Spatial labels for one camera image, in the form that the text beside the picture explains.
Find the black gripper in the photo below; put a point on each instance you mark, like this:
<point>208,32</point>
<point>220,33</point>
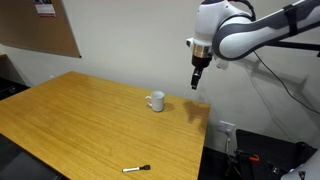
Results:
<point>201,61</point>

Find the white ceramic mug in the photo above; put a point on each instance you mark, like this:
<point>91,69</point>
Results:
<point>159,101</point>

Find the white marker with black cap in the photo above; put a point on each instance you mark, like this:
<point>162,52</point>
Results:
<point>135,169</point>

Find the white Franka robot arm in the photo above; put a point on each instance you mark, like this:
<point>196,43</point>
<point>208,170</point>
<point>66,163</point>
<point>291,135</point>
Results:
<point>206,23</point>

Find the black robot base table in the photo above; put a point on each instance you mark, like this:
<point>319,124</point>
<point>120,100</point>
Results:
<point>266,146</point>

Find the printed paper flyer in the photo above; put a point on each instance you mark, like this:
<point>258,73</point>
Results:
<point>45,7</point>

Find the brown cork board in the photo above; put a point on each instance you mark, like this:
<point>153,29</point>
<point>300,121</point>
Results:
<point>33,26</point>

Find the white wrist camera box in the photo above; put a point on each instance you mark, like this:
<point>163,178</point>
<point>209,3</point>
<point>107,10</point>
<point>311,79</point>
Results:
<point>189,42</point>

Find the white wall outlet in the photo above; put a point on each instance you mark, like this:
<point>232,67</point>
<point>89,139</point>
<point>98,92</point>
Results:
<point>226,127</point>

